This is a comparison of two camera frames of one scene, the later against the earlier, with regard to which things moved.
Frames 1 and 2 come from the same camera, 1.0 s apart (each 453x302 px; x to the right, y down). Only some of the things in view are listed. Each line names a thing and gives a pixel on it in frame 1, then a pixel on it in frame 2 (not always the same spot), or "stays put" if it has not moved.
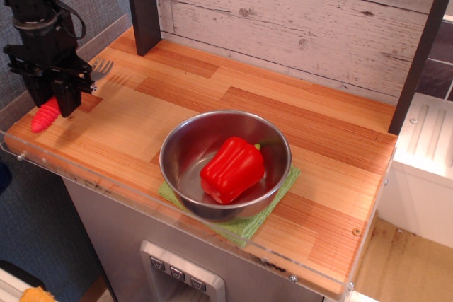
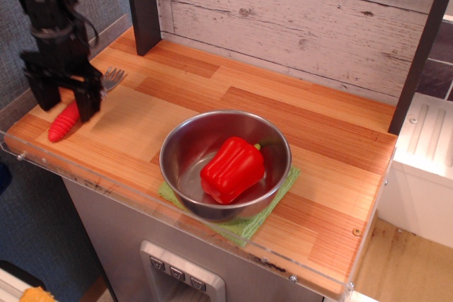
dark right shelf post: x=422 y=51 stays put
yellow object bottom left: x=36 y=294 stays put
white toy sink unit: x=418 y=194 stays put
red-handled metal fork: x=51 y=110 -> x=107 y=80
